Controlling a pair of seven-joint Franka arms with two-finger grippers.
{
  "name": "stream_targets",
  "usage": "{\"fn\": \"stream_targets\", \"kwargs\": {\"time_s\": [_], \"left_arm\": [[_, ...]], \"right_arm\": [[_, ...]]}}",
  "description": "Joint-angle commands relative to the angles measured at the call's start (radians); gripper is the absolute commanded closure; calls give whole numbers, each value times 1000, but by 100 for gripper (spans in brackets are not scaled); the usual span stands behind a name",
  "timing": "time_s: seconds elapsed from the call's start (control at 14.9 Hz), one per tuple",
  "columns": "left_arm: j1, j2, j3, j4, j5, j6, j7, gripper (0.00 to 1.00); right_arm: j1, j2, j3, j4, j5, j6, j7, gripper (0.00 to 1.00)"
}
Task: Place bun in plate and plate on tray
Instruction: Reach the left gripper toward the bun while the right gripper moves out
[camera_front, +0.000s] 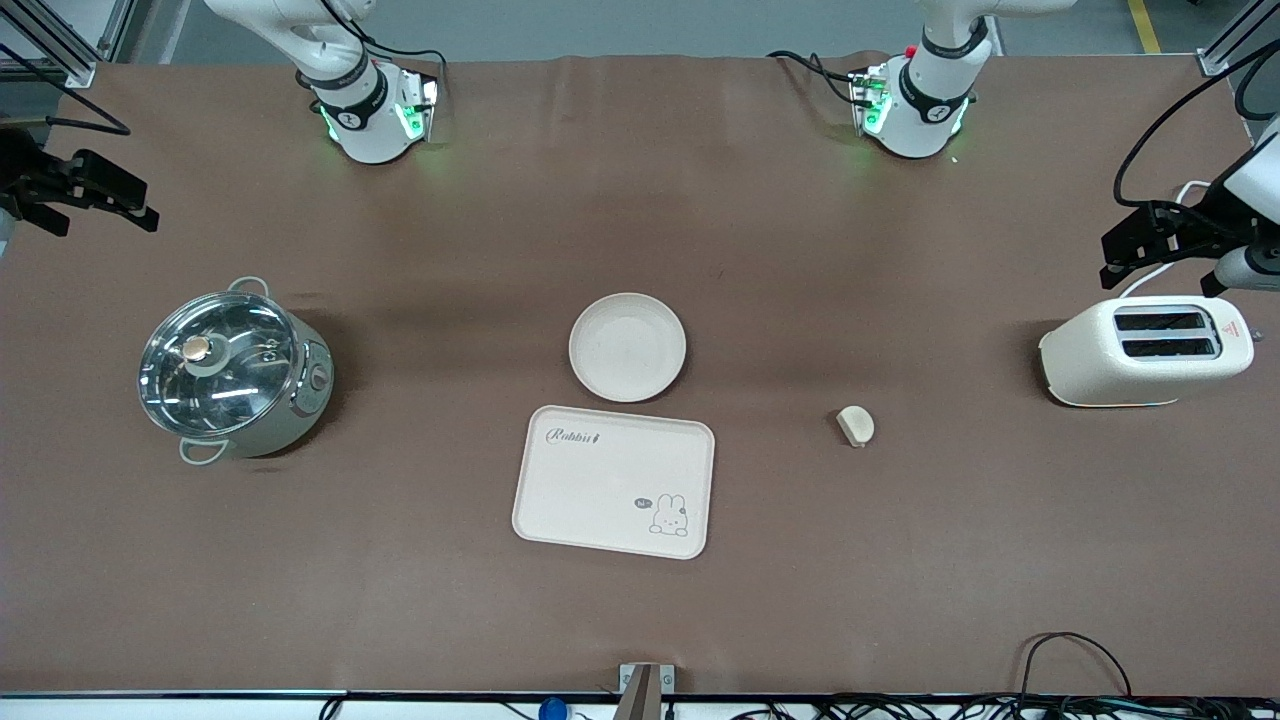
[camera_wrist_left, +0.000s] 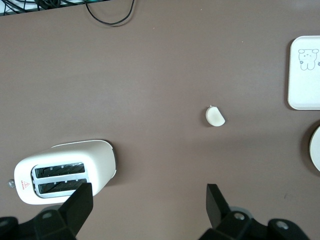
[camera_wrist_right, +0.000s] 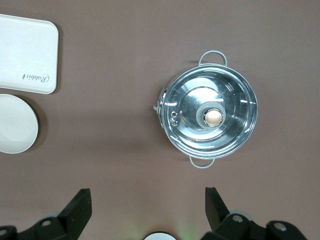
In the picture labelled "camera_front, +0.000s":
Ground round cream plate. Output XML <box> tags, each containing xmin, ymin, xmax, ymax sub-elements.
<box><xmin>568</xmin><ymin>292</ymin><xmax>688</xmax><ymax>404</ymax></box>

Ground cream rabbit print tray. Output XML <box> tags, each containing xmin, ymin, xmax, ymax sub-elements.
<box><xmin>511</xmin><ymin>404</ymin><xmax>717</xmax><ymax>561</ymax></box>

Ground cream two-slot toaster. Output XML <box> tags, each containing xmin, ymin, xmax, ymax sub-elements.
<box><xmin>1038</xmin><ymin>295</ymin><xmax>1256</xmax><ymax>409</ymax></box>

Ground glass pot lid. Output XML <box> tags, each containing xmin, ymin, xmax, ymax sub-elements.
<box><xmin>138</xmin><ymin>291</ymin><xmax>299</xmax><ymax>439</ymax></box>

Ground silver electric cooking pot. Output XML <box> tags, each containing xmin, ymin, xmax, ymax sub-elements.
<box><xmin>150</xmin><ymin>276</ymin><xmax>336</xmax><ymax>467</ymax></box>

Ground brown table cover mat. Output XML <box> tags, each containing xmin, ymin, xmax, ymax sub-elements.
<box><xmin>0</xmin><ymin>52</ymin><xmax>1280</xmax><ymax>701</ymax></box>

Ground white toaster power cable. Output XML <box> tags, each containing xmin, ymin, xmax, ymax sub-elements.
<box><xmin>1118</xmin><ymin>180</ymin><xmax>1216</xmax><ymax>301</ymax></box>

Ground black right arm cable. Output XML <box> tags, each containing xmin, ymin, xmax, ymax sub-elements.
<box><xmin>0</xmin><ymin>42</ymin><xmax>133</xmax><ymax>137</ymax></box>

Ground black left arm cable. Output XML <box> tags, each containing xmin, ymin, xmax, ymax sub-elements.
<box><xmin>1113</xmin><ymin>38</ymin><xmax>1280</xmax><ymax>208</ymax></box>

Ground aluminium frame post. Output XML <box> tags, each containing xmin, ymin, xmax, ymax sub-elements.
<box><xmin>0</xmin><ymin>0</ymin><xmax>138</xmax><ymax>89</ymax></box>
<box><xmin>1196</xmin><ymin>0</ymin><xmax>1280</xmax><ymax>78</ymax></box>

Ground black arm base cable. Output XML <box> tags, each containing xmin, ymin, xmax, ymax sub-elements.
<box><xmin>766</xmin><ymin>49</ymin><xmax>863</xmax><ymax>107</ymax></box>
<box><xmin>345</xmin><ymin>20</ymin><xmax>448</xmax><ymax>76</ymax></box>

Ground black looped cable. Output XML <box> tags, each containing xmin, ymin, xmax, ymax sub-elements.
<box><xmin>1018</xmin><ymin>631</ymin><xmax>1134</xmax><ymax>701</ymax></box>

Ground black tangled cable bundle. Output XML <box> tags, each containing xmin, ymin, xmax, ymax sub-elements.
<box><xmin>728</xmin><ymin>694</ymin><xmax>1280</xmax><ymax>720</ymax></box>

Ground grey metal camera bracket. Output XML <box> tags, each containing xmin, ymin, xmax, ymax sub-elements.
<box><xmin>618</xmin><ymin>662</ymin><xmax>675</xmax><ymax>720</ymax></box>

